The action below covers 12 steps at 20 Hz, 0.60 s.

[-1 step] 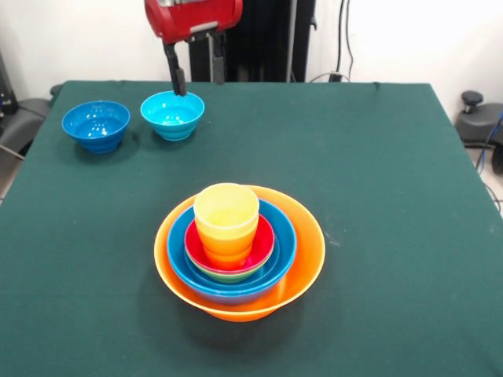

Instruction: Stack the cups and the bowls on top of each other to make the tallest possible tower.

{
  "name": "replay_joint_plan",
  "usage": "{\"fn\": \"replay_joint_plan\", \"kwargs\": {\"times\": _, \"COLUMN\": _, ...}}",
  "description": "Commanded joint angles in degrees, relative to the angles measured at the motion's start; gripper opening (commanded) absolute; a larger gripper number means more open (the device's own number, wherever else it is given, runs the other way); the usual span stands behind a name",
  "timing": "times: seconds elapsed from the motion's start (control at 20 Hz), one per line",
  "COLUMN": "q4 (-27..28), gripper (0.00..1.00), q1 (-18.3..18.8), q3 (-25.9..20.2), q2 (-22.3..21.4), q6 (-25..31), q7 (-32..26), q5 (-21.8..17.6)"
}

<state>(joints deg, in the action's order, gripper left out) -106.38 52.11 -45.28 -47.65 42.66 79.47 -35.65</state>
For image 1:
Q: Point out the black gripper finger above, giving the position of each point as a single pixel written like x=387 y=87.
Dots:
x=218 y=59
x=176 y=70

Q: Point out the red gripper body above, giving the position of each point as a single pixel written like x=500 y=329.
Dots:
x=184 y=19

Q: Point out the small light blue bowl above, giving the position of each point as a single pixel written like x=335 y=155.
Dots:
x=173 y=116

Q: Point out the yellow plastic cup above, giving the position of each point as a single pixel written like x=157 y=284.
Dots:
x=226 y=208

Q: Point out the large blue bowl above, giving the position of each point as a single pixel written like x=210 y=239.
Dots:
x=177 y=251
x=236 y=301

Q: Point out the small red bowl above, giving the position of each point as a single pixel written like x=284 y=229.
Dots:
x=263 y=243

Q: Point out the small green bowl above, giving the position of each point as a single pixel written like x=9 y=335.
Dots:
x=230 y=277

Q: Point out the small dark blue bowl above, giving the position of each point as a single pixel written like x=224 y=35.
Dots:
x=96 y=125

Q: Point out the large orange bowl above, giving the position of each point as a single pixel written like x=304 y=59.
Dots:
x=310 y=259

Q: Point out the dark green table cloth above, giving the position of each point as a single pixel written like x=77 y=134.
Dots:
x=251 y=353

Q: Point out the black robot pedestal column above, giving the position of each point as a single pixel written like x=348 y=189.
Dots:
x=259 y=47

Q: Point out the grey pedestal foot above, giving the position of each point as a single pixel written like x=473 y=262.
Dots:
x=477 y=125
x=23 y=118

